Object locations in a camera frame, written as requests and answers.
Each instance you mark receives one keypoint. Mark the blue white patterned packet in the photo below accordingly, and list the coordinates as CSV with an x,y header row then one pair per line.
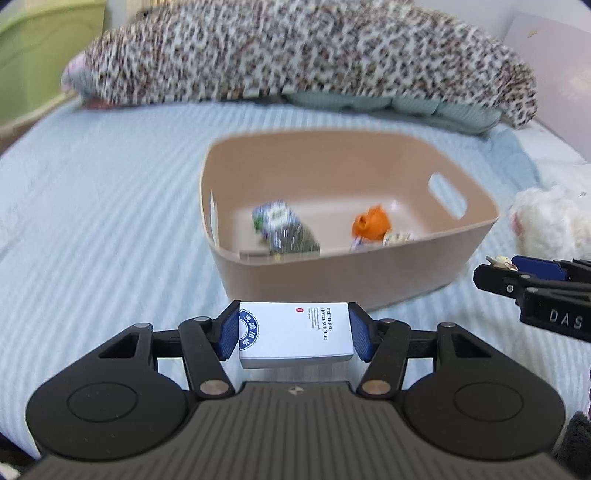
x,y
271,216

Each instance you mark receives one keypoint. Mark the white box blue emblem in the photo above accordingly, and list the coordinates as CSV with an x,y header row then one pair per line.
x,y
274,335

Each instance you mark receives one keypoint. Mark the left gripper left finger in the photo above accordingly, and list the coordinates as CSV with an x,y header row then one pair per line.
x,y
206,343

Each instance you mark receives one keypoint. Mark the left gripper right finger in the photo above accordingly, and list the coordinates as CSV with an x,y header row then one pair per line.
x,y
383,346

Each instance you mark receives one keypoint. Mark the orange fabric item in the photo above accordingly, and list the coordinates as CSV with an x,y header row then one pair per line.
x,y
372,225

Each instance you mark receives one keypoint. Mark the teal quilted comforter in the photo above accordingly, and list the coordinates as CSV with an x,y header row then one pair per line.
x,y
466,119

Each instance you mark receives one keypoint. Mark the floral fabric scrunchie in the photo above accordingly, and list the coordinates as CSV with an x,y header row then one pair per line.
x,y
391,238

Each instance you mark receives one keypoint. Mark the green plastic storage bin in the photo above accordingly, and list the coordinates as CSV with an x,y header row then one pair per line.
x,y
36,45

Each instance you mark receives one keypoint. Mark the leopard print blanket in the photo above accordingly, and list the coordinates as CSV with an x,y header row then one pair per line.
x,y
190,51

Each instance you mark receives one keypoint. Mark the dried herb sachet bag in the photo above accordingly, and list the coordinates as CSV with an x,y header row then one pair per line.
x,y
292,237

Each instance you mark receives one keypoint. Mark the beige plastic basket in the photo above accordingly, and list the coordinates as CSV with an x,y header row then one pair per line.
x,y
329,177

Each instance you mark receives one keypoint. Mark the white fluffy plush toy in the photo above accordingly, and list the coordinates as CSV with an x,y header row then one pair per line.
x,y
552,224

